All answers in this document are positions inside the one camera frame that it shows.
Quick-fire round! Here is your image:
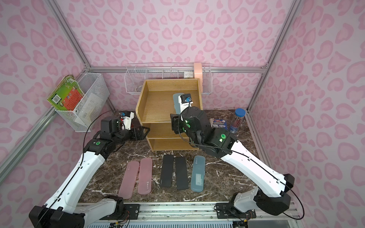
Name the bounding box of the teal pencil case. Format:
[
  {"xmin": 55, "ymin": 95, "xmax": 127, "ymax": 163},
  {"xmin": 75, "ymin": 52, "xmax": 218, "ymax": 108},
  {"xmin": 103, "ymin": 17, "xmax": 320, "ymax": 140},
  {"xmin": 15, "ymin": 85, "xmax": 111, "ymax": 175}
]
[
  {"xmin": 173, "ymin": 93, "xmax": 183, "ymax": 115},
  {"xmin": 191, "ymin": 156, "xmax": 205, "ymax": 192}
]

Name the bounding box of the pink pencil case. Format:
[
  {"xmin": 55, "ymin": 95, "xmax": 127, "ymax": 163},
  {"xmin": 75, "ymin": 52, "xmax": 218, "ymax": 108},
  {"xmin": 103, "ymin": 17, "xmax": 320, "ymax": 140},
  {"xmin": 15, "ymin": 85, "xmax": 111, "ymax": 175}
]
[
  {"xmin": 118, "ymin": 161, "xmax": 140, "ymax": 199},
  {"xmin": 137, "ymin": 158, "xmax": 153, "ymax": 195}
]

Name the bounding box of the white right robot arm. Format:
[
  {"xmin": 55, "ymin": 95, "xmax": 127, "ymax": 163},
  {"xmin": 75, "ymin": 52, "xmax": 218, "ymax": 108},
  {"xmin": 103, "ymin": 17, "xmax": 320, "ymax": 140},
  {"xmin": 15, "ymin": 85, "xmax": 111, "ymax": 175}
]
[{"xmin": 170, "ymin": 106, "xmax": 295, "ymax": 216}]

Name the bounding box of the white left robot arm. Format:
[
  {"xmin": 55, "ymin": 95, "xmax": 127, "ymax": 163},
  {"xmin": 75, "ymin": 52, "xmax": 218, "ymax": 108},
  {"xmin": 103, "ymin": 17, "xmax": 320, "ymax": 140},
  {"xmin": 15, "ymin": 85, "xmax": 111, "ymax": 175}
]
[{"xmin": 29, "ymin": 126, "xmax": 150, "ymax": 228}]

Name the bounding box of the wooden three-tier shelf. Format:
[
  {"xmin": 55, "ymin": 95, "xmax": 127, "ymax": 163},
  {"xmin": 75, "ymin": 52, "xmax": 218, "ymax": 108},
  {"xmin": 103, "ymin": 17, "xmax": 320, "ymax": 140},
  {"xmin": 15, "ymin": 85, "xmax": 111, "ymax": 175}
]
[{"xmin": 136, "ymin": 79, "xmax": 203, "ymax": 151}]

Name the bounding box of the blue-capped pencil tube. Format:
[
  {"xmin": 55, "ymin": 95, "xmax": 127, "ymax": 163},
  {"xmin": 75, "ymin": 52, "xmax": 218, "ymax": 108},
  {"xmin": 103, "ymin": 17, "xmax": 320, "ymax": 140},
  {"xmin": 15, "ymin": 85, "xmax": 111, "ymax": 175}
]
[{"xmin": 229, "ymin": 108, "xmax": 246, "ymax": 134}]

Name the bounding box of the blue illustrated book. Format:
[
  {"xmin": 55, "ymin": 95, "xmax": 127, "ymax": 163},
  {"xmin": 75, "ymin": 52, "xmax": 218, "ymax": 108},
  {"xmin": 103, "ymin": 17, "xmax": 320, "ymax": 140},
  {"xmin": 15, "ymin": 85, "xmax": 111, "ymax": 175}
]
[{"xmin": 210, "ymin": 118, "xmax": 228, "ymax": 130}]

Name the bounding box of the small white box in basket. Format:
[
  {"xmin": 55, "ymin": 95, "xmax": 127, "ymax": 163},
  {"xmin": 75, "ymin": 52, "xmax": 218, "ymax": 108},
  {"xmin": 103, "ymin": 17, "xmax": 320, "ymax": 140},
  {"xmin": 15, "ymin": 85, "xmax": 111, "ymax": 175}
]
[{"xmin": 183, "ymin": 71, "xmax": 194, "ymax": 78}]

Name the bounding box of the white paper sheet in basket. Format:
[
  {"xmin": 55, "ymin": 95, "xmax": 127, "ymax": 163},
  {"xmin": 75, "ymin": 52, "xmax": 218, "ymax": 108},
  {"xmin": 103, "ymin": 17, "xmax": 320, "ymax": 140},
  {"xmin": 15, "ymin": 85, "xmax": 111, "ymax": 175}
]
[{"xmin": 75, "ymin": 93, "xmax": 102, "ymax": 127}]

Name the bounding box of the pink tape roll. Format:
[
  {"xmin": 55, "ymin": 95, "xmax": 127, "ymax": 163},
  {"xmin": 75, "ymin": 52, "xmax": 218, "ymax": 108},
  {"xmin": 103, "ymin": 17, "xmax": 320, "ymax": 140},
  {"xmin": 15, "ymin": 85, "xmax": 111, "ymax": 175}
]
[{"xmin": 194, "ymin": 62, "xmax": 203, "ymax": 93}]

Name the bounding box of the green red booklet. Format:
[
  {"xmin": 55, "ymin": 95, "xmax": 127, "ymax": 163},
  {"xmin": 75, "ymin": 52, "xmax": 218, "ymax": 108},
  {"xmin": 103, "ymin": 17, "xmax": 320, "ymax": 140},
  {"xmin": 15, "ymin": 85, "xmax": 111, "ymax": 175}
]
[{"xmin": 48, "ymin": 75, "xmax": 84, "ymax": 111}]

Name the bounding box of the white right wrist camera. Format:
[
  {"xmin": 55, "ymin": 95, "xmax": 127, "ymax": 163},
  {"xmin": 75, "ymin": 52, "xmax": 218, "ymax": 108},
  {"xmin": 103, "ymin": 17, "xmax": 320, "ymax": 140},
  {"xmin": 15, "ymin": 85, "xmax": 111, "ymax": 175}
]
[{"xmin": 178, "ymin": 94, "xmax": 193, "ymax": 112}]

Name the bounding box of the white wire side basket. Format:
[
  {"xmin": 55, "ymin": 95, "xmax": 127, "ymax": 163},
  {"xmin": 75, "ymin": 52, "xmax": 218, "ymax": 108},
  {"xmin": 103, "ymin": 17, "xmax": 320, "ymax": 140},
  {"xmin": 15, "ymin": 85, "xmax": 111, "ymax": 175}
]
[{"xmin": 56, "ymin": 73, "xmax": 110, "ymax": 132}]

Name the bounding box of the white wire back basket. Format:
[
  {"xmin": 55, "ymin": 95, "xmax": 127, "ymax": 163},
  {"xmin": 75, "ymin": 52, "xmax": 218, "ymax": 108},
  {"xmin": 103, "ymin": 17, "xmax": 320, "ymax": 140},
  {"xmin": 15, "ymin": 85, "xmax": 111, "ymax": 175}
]
[{"xmin": 124, "ymin": 63, "xmax": 213, "ymax": 96}]

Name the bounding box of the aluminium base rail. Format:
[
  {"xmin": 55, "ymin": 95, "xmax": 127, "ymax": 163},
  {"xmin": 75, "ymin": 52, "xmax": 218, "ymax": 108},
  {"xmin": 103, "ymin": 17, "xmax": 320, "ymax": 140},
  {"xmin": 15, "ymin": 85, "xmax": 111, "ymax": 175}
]
[{"xmin": 76, "ymin": 201, "xmax": 297, "ymax": 228}]

